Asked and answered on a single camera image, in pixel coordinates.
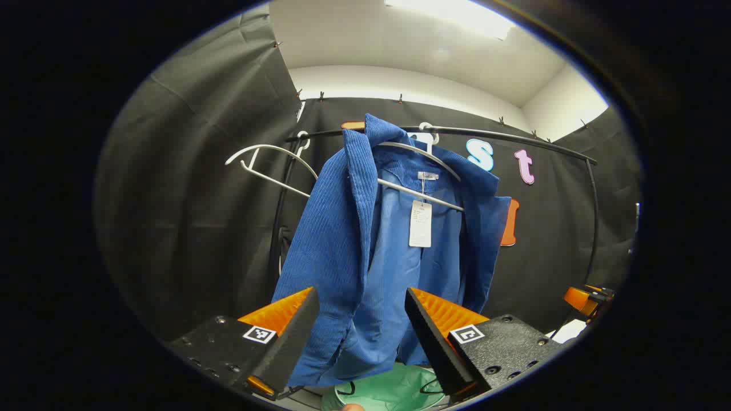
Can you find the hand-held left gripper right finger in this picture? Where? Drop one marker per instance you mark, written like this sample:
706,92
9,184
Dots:
434,348

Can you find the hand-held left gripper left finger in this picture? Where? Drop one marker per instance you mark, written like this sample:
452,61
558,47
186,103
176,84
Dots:
297,334

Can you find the green laundry hamper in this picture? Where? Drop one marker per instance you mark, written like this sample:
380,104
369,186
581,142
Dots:
394,391

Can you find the white paper garment tag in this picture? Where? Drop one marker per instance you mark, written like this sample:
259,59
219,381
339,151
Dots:
420,225

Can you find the black backdrop cloth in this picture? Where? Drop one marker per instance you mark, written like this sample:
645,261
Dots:
188,200

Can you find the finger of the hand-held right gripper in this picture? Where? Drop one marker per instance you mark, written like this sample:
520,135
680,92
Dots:
578,299

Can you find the white plastic hanger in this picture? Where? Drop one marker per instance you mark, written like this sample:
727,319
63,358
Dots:
268,147
400,188

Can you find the black metal clothes rack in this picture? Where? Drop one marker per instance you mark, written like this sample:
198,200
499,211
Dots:
485,134

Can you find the row of small black clips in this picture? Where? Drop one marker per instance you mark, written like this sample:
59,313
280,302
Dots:
321,96

